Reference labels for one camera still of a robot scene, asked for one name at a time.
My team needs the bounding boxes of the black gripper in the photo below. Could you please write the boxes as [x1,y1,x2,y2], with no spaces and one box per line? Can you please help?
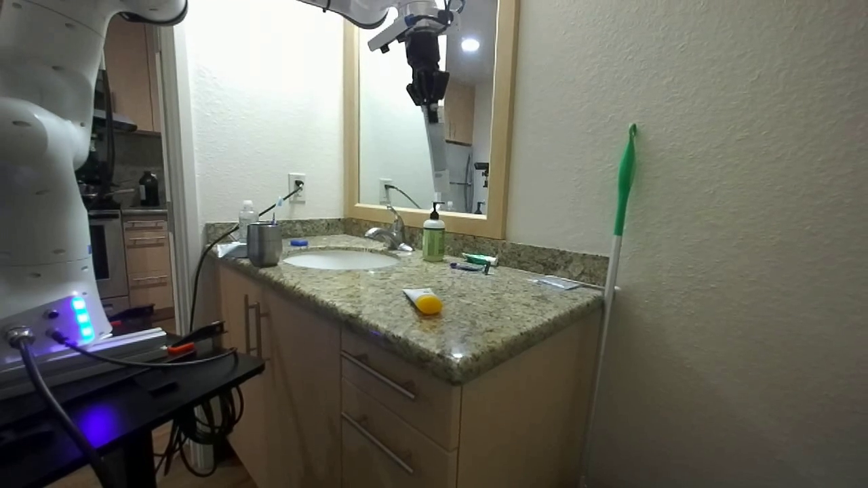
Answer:
[402,32,453,128]

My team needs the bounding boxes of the white and blue tube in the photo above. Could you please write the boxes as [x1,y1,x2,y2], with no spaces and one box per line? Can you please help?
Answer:
[424,117,453,208]

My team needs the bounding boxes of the green tube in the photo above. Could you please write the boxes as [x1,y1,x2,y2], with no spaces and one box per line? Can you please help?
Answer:
[462,250,501,272]

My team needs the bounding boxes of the white tube with yellow cap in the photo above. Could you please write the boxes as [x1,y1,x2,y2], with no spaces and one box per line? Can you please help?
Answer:
[402,284,448,319]

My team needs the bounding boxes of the wood framed mirror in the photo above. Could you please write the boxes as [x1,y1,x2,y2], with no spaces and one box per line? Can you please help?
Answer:
[340,0,521,243]

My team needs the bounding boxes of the green soap pump bottle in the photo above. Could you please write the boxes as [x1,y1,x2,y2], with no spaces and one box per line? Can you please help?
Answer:
[421,200,448,266]

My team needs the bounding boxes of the chrome faucet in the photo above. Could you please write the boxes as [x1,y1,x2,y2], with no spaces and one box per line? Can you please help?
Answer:
[364,200,414,257]

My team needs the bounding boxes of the dark razor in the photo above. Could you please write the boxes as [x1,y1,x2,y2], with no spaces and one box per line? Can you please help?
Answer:
[448,257,494,276]

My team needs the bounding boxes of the white sink basin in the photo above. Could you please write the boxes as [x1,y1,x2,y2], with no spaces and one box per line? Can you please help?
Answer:
[283,246,403,273]

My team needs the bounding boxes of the clear plastic bottle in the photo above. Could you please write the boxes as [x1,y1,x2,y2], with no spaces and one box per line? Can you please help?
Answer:
[236,198,260,243]

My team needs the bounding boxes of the stainless steel cup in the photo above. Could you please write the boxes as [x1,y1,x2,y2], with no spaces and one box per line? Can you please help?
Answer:
[245,219,285,272]

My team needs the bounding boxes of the clear plastic package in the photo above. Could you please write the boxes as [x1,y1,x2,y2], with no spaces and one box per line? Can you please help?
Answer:
[527,273,601,296]

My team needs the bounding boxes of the dark kettle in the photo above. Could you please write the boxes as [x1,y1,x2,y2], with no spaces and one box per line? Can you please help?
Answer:
[135,169,166,208]

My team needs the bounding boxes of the wooden kitchen cabinet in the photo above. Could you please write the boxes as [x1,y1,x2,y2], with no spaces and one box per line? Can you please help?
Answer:
[120,213,177,315]

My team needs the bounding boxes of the wooden vanity cabinet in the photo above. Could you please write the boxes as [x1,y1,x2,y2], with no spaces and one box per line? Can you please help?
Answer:
[213,259,608,488]

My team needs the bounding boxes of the orange black clamp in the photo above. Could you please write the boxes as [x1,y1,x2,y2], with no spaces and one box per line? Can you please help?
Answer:
[159,319,228,362]

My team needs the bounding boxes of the black cart table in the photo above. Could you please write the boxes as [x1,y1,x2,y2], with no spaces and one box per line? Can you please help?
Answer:
[0,347,268,488]

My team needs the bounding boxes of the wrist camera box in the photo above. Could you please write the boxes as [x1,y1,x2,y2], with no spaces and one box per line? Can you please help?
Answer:
[367,6,411,55]

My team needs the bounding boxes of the white wall outlet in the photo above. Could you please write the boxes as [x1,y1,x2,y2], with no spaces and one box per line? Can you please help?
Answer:
[285,171,308,205]

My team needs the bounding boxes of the green handled mop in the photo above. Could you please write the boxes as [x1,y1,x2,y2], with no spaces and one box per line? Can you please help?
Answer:
[574,122,642,482]

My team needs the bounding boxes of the metal drawer handle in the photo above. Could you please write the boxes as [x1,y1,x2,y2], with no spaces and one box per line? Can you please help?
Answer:
[344,349,424,404]
[340,413,421,478]

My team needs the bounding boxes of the metal cabinet door handle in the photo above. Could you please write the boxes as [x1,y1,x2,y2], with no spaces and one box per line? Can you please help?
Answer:
[254,301,273,362]
[238,293,257,357]

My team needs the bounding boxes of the black outlet cable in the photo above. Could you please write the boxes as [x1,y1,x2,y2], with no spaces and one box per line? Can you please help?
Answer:
[185,181,306,334]

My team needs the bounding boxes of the black cable bundle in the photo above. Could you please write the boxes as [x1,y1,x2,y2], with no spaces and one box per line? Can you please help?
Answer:
[159,385,247,479]

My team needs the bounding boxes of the black base cable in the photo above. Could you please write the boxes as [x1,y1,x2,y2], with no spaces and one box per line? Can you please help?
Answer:
[2,328,121,488]
[45,328,245,375]

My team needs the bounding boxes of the aluminium base mount rails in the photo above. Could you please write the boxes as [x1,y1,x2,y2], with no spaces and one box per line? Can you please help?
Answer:
[0,324,171,388]

